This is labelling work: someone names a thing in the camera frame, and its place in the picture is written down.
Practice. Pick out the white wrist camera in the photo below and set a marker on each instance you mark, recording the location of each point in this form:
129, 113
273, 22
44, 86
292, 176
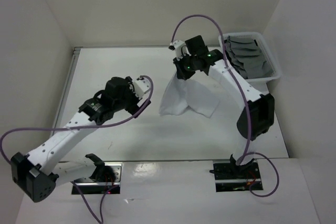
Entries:
141, 86
179, 47

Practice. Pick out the grey skirts in basket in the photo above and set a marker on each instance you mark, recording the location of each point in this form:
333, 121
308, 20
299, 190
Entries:
247, 58

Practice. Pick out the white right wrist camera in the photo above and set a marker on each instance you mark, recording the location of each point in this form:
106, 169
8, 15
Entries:
179, 47

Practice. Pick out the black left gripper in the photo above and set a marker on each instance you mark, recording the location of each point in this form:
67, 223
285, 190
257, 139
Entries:
134, 109

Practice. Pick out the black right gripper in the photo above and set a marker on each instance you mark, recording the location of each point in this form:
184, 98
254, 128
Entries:
181, 74

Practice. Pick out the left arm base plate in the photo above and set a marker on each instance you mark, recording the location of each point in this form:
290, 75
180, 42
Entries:
106, 183

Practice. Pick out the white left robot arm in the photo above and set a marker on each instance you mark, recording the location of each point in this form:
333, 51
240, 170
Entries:
40, 171

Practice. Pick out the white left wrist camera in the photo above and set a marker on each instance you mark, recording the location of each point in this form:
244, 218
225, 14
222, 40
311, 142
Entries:
141, 86

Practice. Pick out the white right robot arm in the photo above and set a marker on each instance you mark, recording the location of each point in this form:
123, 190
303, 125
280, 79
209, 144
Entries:
257, 109

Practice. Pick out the white skirt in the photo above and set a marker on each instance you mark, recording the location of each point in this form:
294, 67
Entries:
182, 95

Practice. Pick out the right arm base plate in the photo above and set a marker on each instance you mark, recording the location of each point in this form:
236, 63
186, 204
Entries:
227, 180

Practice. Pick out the white plastic basket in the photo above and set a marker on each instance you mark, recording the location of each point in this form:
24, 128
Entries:
276, 72

